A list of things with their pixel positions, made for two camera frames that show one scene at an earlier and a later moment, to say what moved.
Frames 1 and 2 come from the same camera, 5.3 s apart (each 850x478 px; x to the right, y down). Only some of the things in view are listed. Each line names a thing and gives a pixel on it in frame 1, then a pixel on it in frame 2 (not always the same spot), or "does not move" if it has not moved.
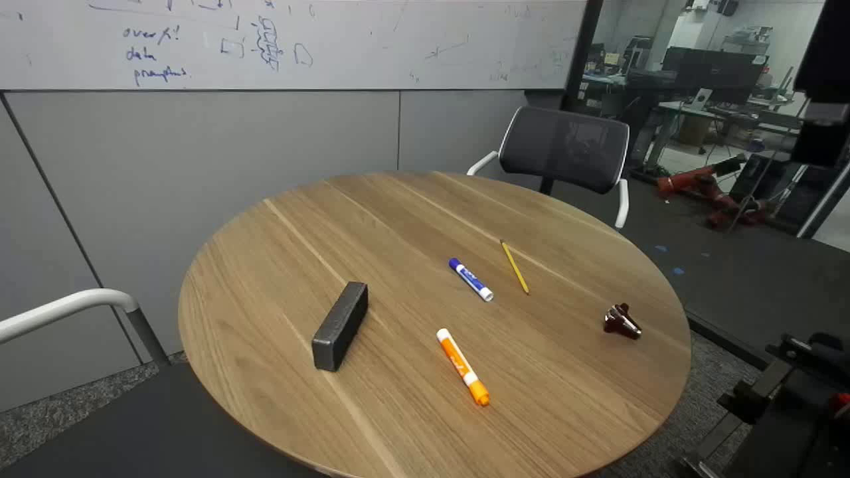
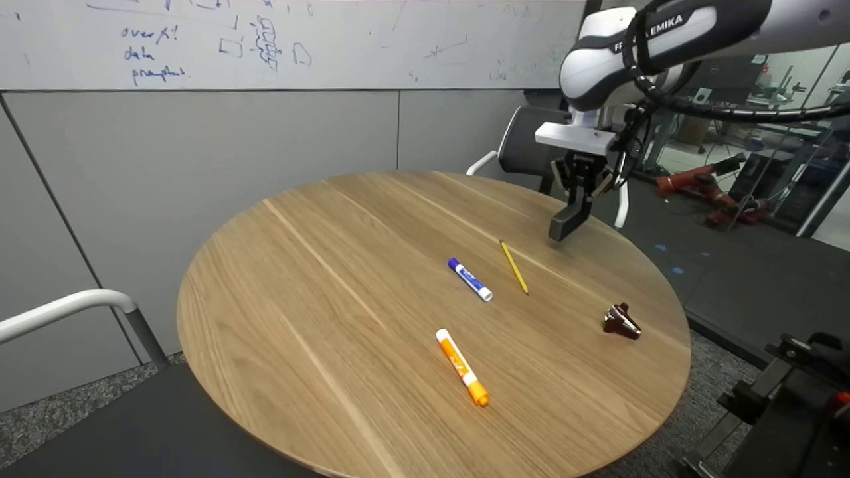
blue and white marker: x=471 y=279 does not move
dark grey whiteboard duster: x=340 y=325 -> x=574 y=216
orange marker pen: x=464 y=366 does not move
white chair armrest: x=63 y=307 does not move
